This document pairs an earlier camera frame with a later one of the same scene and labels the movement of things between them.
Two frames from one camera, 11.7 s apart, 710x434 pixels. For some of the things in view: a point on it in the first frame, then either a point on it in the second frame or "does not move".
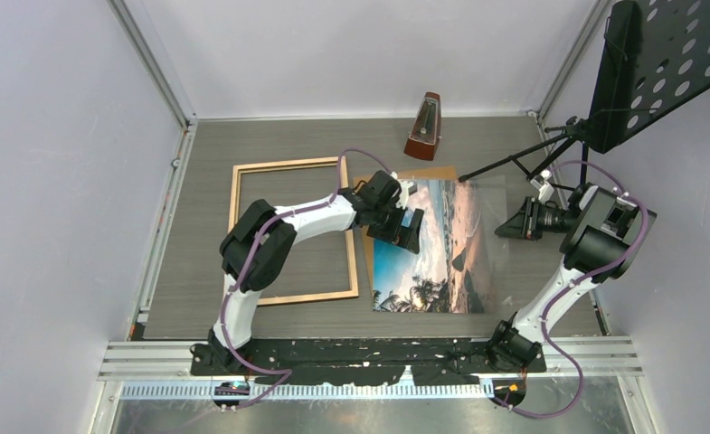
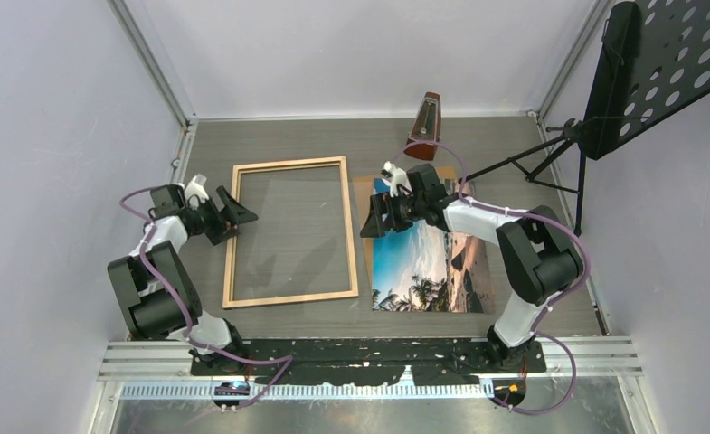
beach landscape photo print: x=446 y=274 does not move
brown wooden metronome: x=426 y=132 does not move
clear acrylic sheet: x=461 y=264 to x=300 y=247
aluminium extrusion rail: x=582 y=368 does not move
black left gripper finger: x=402 y=229 to x=238 y=211
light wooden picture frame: x=233 y=209 does not move
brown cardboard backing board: x=423 y=174 does not move
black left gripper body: x=384 y=213 to x=206 y=216
